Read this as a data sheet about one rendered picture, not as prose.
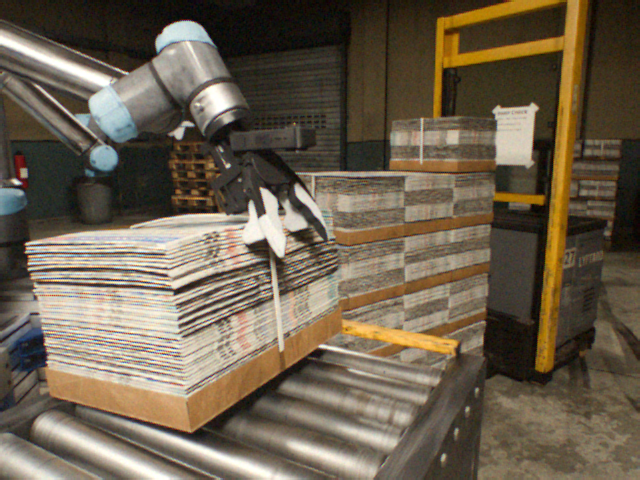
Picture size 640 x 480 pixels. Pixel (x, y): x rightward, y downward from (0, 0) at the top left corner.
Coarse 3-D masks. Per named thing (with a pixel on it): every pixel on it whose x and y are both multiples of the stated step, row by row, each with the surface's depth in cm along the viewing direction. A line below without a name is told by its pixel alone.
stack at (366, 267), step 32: (352, 256) 167; (384, 256) 177; (416, 256) 189; (448, 256) 202; (352, 288) 169; (448, 288) 204; (352, 320) 171; (384, 320) 181; (416, 320) 193; (416, 352) 197
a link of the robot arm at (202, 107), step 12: (228, 84) 65; (204, 96) 64; (216, 96) 64; (228, 96) 64; (240, 96) 66; (192, 108) 65; (204, 108) 64; (216, 108) 63; (228, 108) 64; (240, 108) 65; (204, 120) 64; (204, 132) 66
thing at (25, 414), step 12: (48, 396) 70; (12, 408) 67; (24, 408) 67; (36, 408) 67; (48, 408) 67; (60, 408) 68; (72, 408) 70; (0, 420) 64; (12, 420) 64; (24, 420) 64; (0, 432) 61; (12, 432) 62; (24, 432) 64
